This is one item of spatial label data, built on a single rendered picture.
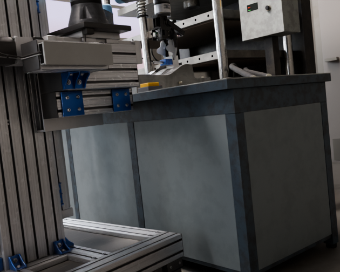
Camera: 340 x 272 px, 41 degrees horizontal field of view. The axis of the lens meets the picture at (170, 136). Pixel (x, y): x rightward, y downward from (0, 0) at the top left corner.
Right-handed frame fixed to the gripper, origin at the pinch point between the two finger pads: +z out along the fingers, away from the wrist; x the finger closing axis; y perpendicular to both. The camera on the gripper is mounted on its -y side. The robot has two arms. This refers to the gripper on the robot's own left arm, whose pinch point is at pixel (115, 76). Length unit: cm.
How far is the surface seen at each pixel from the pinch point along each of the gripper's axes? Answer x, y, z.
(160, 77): 19.1, -12.7, 3.5
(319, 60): -61, -293, -14
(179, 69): 19.1, -26.4, -0.2
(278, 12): 40, -85, -28
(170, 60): 31.4, -10.1, -3.4
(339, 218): 56, -102, 90
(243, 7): 16, -85, -36
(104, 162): -13.3, 3.8, 43.0
